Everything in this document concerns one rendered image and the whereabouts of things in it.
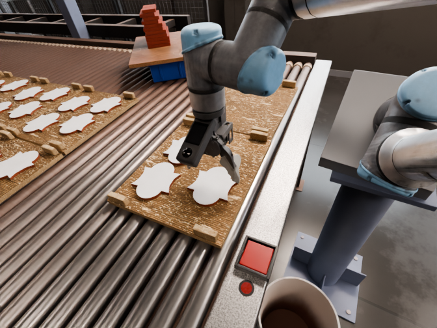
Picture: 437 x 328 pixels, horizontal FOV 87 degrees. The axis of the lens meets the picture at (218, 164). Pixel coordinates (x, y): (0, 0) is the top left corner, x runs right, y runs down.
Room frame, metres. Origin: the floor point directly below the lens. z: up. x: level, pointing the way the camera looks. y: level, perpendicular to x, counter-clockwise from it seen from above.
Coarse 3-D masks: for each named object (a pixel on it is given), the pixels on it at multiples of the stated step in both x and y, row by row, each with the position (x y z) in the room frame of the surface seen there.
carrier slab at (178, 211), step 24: (168, 144) 0.64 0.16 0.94; (240, 144) 0.60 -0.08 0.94; (264, 144) 0.59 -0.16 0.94; (192, 168) 0.51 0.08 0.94; (240, 168) 0.49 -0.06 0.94; (120, 192) 0.45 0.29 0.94; (192, 192) 0.42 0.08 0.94; (240, 192) 0.40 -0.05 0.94; (144, 216) 0.36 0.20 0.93; (168, 216) 0.35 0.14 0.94; (192, 216) 0.34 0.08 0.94; (216, 216) 0.33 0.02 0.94
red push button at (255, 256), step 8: (248, 240) 0.26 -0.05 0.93; (248, 248) 0.24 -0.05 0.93; (256, 248) 0.24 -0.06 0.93; (264, 248) 0.24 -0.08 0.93; (248, 256) 0.23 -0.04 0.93; (256, 256) 0.22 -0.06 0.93; (264, 256) 0.22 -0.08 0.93; (240, 264) 0.21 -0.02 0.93; (248, 264) 0.21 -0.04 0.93; (256, 264) 0.21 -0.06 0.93; (264, 264) 0.21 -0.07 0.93; (264, 272) 0.19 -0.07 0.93
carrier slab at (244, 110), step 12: (228, 96) 0.94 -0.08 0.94; (240, 96) 0.93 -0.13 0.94; (252, 96) 0.92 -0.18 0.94; (276, 96) 0.90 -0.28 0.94; (288, 96) 0.89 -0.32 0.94; (228, 108) 0.84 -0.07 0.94; (240, 108) 0.83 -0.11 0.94; (252, 108) 0.82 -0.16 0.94; (264, 108) 0.81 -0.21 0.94; (276, 108) 0.80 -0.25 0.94; (228, 120) 0.75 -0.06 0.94; (240, 120) 0.74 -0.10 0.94; (252, 120) 0.74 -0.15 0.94; (264, 120) 0.73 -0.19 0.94; (276, 120) 0.72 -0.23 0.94; (240, 132) 0.67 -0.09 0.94
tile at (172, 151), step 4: (172, 140) 0.65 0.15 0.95; (176, 140) 0.65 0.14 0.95; (180, 140) 0.65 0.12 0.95; (172, 144) 0.63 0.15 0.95; (176, 144) 0.63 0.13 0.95; (180, 144) 0.62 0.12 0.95; (172, 148) 0.61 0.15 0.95; (176, 148) 0.60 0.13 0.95; (164, 152) 0.59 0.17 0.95; (168, 152) 0.59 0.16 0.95; (172, 152) 0.59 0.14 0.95; (176, 152) 0.58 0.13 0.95; (168, 156) 0.57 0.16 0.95; (172, 156) 0.57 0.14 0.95; (172, 160) 0.55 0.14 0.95; (176, 160) 0.55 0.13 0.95; (172, 164) 0.54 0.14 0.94; (176, 164) 0.53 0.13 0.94; (180, 164) 0.53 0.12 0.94
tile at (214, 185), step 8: (216, 168) 0.49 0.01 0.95; (224, 168) 0.49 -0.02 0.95; (200, 176) 0.46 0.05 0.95; (208, 176) 0.46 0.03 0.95; (216, 176) 0.46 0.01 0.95; (224, 176) 0.45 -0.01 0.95; (192, 184) 0.44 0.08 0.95; (200, 184) 0.43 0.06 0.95; (208, 184) 0.43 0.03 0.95; (216, 184) 0.43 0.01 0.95; (224, 184) 0.42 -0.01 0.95; (232, 184) 0.42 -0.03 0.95; (200, 192) 0.41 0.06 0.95; (208, 192) 0.40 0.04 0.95; (216, 192) 0.40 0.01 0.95; (224, 192) 0.40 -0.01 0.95; (200, 200) 0.38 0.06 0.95; (208, 200) 0.37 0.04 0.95; (216, 200) 0.37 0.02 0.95; (224, 200) 0.37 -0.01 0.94
